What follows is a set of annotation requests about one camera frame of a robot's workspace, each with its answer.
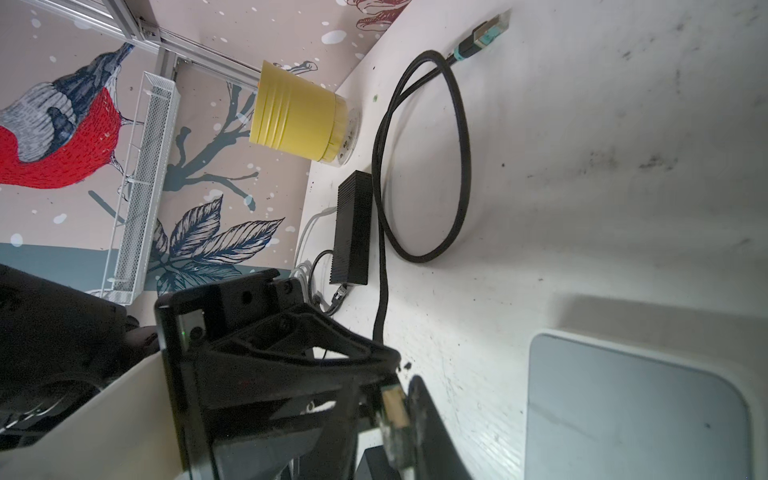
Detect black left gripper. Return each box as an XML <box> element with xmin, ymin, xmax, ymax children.
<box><xmin>154</xmin><ymin>269</ymin><xmax>400</xmax><ymax>479</ymax></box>

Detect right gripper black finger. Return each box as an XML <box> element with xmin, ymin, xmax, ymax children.
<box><xmin>407</xmin><ymin>376</ymin><xmax>471</xmax><ymax>480</ymax></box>

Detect black ethernet cable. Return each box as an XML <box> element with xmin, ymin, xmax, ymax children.
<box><xmin>370</xmin><ymin>8</ymin><xmax>512</xmax><ymax>346</ymax></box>

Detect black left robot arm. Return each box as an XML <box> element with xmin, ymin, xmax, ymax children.
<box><xmin>1</xmin><ymin>267</ymin><xmax>410</xmax><ymax>479</ymax></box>

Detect black ribbed power brick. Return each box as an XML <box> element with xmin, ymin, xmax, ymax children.
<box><xmin>330</xmin><ymin>170</ymin><xmax>373</xmax><ymax>285</ymax></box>

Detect yellow pen cup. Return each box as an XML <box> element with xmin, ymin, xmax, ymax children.
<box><xmin>249</xmin><ymin>62</ymin><xmax>361</xmax><ymax>167</ymax></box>

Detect white mesh wall shelf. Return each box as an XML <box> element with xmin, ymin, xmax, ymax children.
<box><xmin>98</xmin><ymin>72</ymin><xmax>180</xmax><ymax>306</ymax></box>

